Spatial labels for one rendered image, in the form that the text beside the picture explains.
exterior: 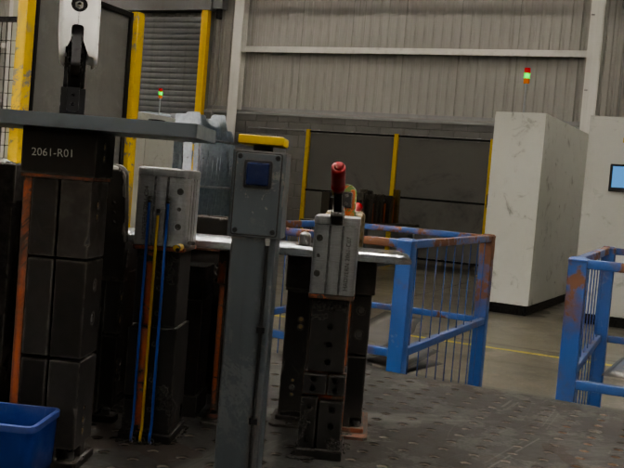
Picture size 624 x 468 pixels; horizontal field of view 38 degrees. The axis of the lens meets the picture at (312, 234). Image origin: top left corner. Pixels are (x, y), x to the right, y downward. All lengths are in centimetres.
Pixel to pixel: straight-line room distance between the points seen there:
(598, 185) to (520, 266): 108
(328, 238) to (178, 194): 23
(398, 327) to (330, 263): 182
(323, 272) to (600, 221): 777
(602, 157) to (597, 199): 40
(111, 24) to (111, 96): 38
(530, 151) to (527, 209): 57
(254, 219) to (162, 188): 22
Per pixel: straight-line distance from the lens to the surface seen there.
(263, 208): 115
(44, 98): 464
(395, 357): 313
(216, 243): 144
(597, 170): 902
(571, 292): 292
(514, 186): 911
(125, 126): 115
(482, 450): 151
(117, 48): 513
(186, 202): 133
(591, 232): 902
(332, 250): 131
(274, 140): 116
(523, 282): 910
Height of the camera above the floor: 110
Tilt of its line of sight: 3 degrees down
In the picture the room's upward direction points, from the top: 5 degrees clockwise
